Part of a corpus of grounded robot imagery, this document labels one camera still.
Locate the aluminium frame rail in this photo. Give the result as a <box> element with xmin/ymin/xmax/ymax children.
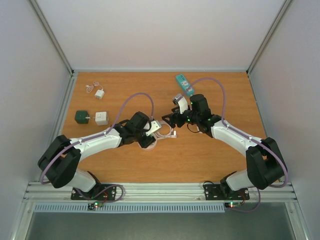
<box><xmin>22</xmin><ymin>182</ymin><xmax>298</xmax><ymax>203</ymax></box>

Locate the teal power strip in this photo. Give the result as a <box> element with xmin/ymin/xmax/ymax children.
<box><xmin>175</xmin><ymin>74</ymin><xmax>195</xmax><ymax>97</ymax></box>

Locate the pink round power socket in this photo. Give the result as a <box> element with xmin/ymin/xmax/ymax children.
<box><xmin>142</xmin><ymin>138</ymin><xmax>158</xmax><ymax>151</ymax></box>

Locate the controller board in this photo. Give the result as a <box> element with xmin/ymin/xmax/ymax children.
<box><xmin>224</xmin><ymin>201</ymin><xmax>245</xmax><ymax>209</ymax></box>
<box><xmin>87</xmin><ymin>201</ymin><xmax>104</xmax><ymax>211</ymax></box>

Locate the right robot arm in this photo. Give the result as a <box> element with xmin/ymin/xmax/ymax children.
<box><xmin>162</xmin><ymin>94</ymin><xmax>288</xmax><ymax>198</ymax></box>

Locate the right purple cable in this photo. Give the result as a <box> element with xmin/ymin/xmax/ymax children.
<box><xmin>184</xmin><ymin>77</ymin><xmax>289</xmax><ymax>214</ymax></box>

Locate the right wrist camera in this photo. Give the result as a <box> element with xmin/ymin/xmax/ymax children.
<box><xmin>172</xmin><ymin>93</ymin><xmax>188</xmax><ymax>114</ymax></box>

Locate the white cube adapter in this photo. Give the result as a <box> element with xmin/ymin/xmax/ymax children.
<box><xmin>94</xmin><ymin>111</ymin><xmax>109</xmax><ymax>126</ymax></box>

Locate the left controller board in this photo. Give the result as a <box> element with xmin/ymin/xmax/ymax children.
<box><xmin>87</xmin><ymin>201</ymin><xmax>104</xmax><ymax>211</ymax></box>

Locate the right controller board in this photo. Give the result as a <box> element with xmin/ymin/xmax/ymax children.
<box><xmin>224</xmin><ymin>201</ymin><xmax>245</xmax><ymax>209</ymax></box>

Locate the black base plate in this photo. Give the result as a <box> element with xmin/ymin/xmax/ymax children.
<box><xmin>70</xmin><ymin>184</ymin><xmax>117</xmax><ymax>201</ymax></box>
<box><xmin>202</xmin><ymin>181</ymin><xmax>250</xmax><ymax>201</ymax></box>

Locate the dark green dragon cube adapter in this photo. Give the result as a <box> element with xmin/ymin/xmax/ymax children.
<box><xmin>74</xmin><ymin>110</ymin><xmax>91</xmax><ymax>125</ymax></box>

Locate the grey slotted cable duct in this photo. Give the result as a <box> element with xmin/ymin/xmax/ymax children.
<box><xmin>33</xmin><ymin>202</ymin><xmax>225</xmax><ymax>214</ymax></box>

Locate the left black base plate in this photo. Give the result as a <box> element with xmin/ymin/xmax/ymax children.
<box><xmin>70</xmin><ymin>184</ymin><xmax>117</xmax><ymax>201</ymax></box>

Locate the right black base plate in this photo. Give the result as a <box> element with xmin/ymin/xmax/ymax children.
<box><xmin>202</xmin><ymin>181</ymin><xmax>250</xmax><ymax>201</ymax></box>

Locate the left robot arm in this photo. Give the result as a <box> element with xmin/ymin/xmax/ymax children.
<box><xmin>37</xmin><ymin>111</ymin><xmax>161</xmax><ymax>199</ymax></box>

